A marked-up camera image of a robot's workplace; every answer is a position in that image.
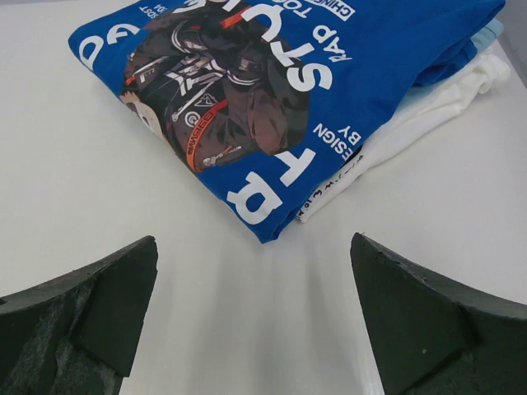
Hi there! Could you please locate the light blue folded t-shirt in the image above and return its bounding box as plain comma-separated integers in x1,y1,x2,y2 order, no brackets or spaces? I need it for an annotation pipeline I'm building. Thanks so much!
386,19,511,128

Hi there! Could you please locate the white folded t-shirt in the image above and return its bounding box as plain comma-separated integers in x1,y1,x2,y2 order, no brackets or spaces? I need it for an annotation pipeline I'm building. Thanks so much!
296,49,511,222

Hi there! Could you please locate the blue printed folded t-shirt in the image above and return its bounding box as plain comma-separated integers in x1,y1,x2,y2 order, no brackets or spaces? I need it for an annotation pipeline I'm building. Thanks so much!
68,1,504,243

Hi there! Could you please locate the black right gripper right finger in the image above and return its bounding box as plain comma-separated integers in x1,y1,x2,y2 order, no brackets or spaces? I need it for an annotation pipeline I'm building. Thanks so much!
350,233,526,394

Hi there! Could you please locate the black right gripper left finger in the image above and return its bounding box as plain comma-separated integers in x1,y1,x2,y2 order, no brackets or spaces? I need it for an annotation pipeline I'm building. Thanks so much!
1,236,158,394

